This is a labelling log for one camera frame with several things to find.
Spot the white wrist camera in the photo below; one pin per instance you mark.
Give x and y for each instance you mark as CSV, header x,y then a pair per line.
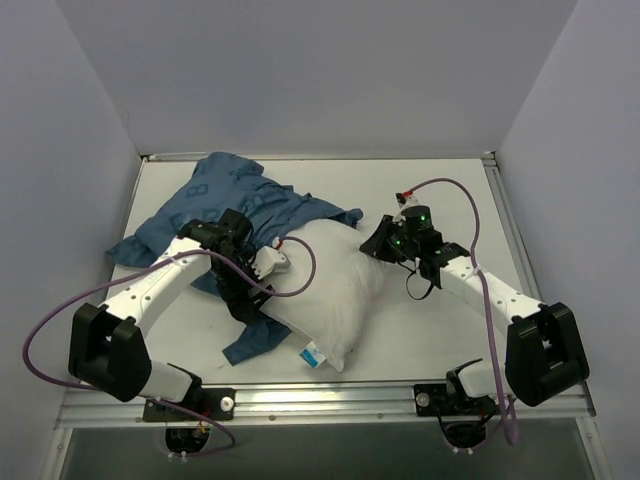
x,y
404,200
269,260

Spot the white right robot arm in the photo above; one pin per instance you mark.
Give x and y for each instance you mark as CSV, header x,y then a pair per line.
x,y
544,355

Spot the blue letter-print pillowcase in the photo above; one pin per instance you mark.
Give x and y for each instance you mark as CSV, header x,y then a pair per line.
x,y
220,181

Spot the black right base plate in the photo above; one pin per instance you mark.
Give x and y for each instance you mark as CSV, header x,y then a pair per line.
x,y
436,399

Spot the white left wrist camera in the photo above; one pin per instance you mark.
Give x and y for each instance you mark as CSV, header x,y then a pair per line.
x,y
269,260

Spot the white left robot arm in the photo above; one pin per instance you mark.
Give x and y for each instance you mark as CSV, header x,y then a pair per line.
x,y
108,349

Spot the white pillow with print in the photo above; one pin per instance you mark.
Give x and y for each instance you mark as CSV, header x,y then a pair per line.
x,y
330,314

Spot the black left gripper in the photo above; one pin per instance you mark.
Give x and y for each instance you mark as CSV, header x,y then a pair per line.
x,y
245,301

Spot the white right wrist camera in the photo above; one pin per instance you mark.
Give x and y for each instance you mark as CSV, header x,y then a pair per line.
x,y
404,200

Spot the aluminium front rail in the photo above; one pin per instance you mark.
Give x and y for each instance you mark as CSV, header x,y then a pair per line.
x,y
264,404

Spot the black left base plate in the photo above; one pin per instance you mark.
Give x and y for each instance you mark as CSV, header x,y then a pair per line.
x,y
216,403

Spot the blue white pillow label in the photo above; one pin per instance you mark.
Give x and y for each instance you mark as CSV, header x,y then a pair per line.
x,y
312,355

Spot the aluminium back rail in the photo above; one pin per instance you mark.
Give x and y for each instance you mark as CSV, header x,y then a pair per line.
x,y
323,156

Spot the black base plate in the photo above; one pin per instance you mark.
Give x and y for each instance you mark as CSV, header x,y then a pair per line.
x,y
216,403
436,399

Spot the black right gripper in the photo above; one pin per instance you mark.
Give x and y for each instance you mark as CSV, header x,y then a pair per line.
x,y
385,241

